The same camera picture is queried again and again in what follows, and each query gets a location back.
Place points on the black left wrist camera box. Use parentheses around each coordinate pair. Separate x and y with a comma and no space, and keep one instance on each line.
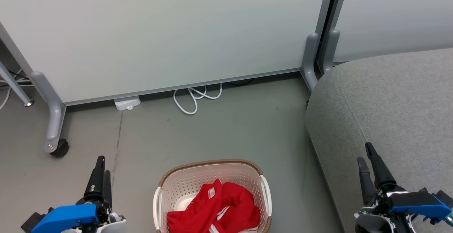
(32,220)

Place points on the black caster wheel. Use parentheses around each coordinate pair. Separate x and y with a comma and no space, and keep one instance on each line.
(61,149)

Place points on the white power adapter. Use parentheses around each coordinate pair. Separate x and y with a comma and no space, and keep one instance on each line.
(126,102)

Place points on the red garment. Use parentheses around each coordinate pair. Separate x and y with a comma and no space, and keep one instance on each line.
(226,208)

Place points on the grey metal table leg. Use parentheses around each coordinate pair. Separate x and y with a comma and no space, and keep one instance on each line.
(16,84)

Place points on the wide white partition panel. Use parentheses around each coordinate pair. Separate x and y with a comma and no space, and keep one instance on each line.
(159,31)

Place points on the grey fabric sofa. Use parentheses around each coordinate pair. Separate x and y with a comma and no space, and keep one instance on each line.
(396,112)

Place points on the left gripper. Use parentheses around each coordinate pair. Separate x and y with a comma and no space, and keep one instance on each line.
(113,222)

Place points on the blue right camera mount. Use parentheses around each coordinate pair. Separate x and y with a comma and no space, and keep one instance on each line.
(417,203)

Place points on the grey curved partition leg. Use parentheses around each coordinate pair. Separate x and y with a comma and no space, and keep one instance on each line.
(331,49)
(310,59)

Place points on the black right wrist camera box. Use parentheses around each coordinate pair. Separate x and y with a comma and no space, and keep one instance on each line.
(446,197)

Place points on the grey partition leg with caster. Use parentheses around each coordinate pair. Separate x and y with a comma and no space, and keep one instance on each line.
(55,119)

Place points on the cream perforated laundry basket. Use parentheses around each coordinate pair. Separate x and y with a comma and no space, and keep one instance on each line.
(184,187)

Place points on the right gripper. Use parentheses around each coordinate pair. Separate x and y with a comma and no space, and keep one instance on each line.
(375,219)

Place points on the narrow white partition panel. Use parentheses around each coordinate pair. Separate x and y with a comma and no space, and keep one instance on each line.
(389,13)

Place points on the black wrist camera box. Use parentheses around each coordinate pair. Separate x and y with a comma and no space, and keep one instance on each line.
(32,220)
(446,197)

